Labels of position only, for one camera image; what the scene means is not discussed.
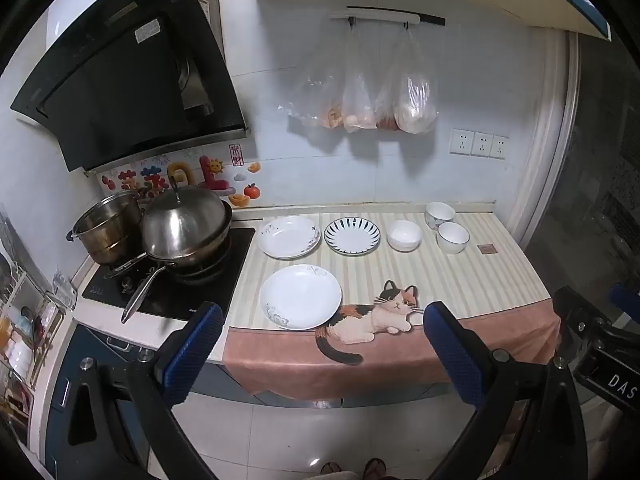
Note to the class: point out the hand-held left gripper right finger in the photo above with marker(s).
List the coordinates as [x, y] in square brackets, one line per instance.
[452, 355]

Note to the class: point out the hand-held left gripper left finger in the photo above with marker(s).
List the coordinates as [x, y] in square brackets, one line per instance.
[197, 347]

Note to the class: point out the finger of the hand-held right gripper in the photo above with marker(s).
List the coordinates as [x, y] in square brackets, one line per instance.
[625, 297]
[575, 310]

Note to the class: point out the blue rim white bowl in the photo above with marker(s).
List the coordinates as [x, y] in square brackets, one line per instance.
[452, 237]

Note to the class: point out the cat print striped tablecloth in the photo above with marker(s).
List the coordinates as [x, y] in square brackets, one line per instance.
[450, 285]

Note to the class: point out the black glass cooktop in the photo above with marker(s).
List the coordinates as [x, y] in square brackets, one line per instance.
[235, 260]

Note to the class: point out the steel wok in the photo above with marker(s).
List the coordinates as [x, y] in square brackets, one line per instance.
[215, 251]

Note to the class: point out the blue lower cabinet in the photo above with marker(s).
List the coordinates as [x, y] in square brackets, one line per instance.
[85, 341]

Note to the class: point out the large white plate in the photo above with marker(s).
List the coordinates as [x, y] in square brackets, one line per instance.
[300, 297]

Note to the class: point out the glass sliding door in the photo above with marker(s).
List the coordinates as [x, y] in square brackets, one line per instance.
[600, 185]

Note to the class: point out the steel wok lid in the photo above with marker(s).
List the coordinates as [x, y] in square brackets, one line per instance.
[185, 220]

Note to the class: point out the plain white bowl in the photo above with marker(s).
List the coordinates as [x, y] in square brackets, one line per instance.
[404, 236]

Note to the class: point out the person's right foot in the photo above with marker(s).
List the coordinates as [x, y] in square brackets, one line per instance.
[375, 469]

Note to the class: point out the floral print white plate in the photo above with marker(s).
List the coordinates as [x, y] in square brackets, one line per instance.
[289, 237]

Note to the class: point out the steel stockpot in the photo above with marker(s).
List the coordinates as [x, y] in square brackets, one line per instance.
[107, 230]

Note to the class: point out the striped rim white plate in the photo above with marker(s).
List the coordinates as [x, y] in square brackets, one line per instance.
[352, 234]

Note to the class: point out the white storage rack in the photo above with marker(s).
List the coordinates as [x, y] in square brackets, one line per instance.
[20, 310]

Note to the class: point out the clear plastic bag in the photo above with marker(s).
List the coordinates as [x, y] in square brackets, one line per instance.
[315, 95]
[360, 105]
[414, 105]
[385, 121]

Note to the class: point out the black range hood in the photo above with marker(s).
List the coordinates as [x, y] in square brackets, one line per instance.
[125, 70]

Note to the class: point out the colourful wall stickers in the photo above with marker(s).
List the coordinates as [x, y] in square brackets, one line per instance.
[200, 175]

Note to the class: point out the white door frame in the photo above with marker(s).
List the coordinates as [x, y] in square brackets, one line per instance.
[545, 135]

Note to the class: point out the white wall socket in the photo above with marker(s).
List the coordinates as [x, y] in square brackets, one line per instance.
[482, 144]
[461, 142]
[499, 147]

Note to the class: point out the white wall hook rail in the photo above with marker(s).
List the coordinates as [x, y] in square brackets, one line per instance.
[380, 16]

